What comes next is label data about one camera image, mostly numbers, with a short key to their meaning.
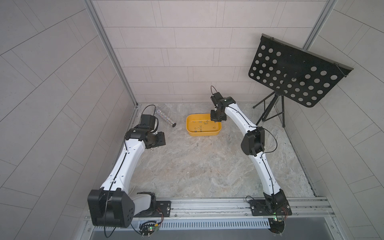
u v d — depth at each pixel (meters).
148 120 0.60
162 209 0.70
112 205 0.37
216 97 0.81
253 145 0.63
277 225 0.69
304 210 0.71
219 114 0.84
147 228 0.68
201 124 1.04
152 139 0.69
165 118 1.03
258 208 0.71
